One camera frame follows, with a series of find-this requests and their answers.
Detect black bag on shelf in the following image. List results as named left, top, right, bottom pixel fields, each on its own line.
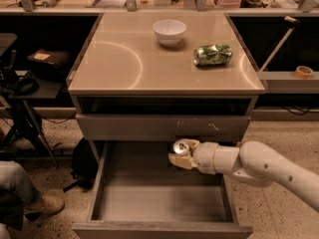
left=27, top=49, right=73, bottom=83

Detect person's tan shoe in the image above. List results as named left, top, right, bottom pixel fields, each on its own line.
left=24, top=196, right=65, bottom=215

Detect closed grey top drawer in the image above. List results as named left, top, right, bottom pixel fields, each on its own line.
left=76, top=115, right=250, bottom=142

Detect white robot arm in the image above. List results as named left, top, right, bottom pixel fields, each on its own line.
left=168, top=138, right=319, bottom=211

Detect person's grey trouser leg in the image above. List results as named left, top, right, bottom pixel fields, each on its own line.
left=0, top=161, right=42, bottom=209

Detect roll of masking tape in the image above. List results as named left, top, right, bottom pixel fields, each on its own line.
left=294, top=66, right=313, bottom=80

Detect crushed green soda can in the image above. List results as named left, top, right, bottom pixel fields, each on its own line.
left=193, top=44, right=233, bottom=66

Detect grey side shelf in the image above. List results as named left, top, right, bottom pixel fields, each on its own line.
left=257, top=71, right=319, bottom=94

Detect open grey middle drawer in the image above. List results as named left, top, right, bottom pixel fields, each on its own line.
left=73, top=141, right=252, bottom=239

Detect grey drawer cabinet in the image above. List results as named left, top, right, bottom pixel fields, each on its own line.
left=65, top=10, right=268, bottom=239

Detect black headphones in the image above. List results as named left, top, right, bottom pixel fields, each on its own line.
left=12, top=71, right=39, bottom=96

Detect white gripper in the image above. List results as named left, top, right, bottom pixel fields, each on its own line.
left=168, top=138, right=240, bottom=174

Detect blue pepsi can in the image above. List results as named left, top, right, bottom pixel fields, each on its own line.
left=172, top=139, right=190, bottom=156

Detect white ceramic bowl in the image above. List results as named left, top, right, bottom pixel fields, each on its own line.
left=153, top=20, right=186, bottom=47

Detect black backpack on floor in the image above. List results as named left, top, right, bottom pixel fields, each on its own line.
left=63, top=138, right=99, bottom=192

